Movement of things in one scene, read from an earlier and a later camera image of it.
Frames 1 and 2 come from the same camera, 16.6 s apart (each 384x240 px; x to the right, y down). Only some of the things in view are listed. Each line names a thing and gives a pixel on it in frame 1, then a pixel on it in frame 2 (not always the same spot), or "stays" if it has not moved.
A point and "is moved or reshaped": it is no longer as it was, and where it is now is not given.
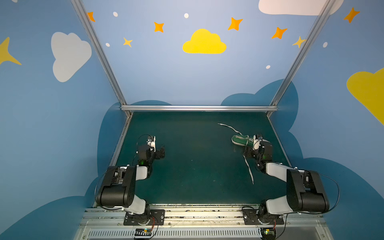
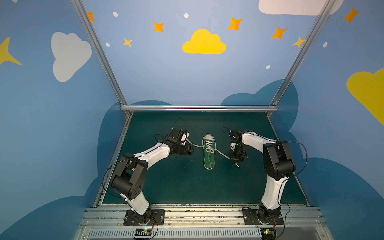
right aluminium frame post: x=301 y=54 stays
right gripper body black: x=252 y=148 → x=238 y=154
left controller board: x=143 y=233 stays
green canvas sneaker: x=246 y=141 is moved or reshaped
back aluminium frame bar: x=199 y=108 stays
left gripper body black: x=159 y=152 → x=186 y=148
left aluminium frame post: x=80 y=8 stays
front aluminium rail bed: x=202 y=224 stays
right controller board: x=268 y=233 stays
